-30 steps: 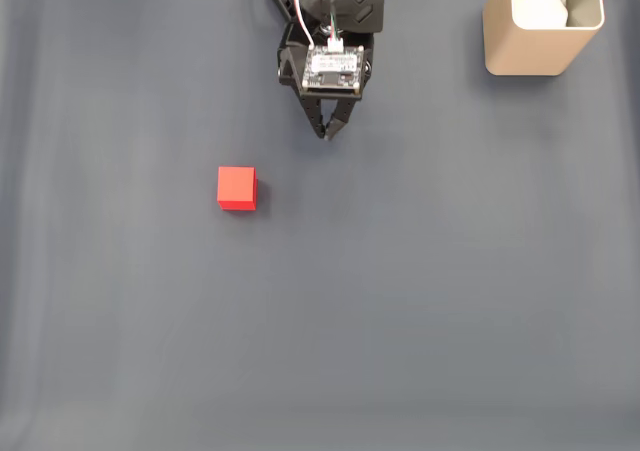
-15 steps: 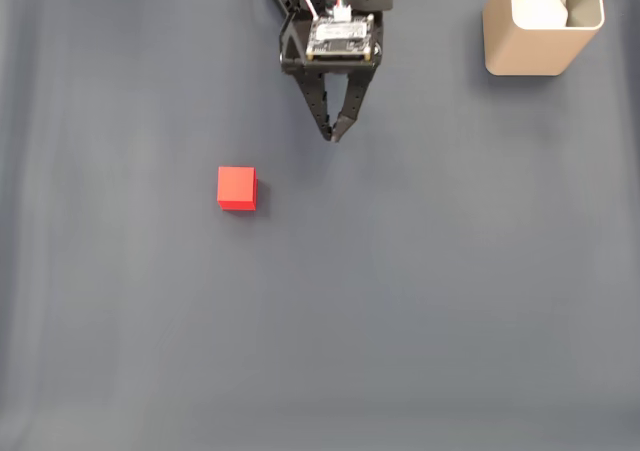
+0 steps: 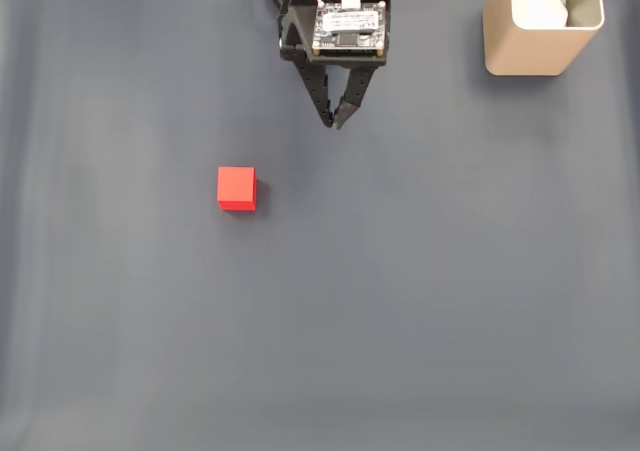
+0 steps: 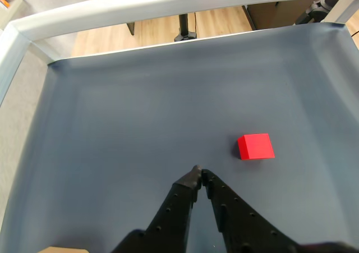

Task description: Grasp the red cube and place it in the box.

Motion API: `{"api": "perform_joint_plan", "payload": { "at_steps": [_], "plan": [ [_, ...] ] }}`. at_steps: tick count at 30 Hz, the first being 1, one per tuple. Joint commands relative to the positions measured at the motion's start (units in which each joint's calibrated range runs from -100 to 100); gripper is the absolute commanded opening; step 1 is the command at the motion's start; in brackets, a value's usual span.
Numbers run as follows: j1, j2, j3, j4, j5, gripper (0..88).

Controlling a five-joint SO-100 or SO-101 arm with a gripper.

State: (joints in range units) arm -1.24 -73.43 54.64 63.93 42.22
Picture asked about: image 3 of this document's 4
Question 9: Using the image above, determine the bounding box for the camera circuit board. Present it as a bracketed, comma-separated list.
[311, 0, 390, 58]

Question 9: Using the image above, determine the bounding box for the white crumpled paper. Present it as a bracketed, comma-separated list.
[512, 0, 572, 30]

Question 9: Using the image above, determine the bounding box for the beige rounded box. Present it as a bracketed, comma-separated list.
[482, 0, 607, 78]

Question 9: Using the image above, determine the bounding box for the red cube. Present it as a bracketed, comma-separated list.
[216, 165, 259, 213]

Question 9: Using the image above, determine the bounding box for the dark grey table mat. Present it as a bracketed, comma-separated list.
[0, 0, 640, 451]

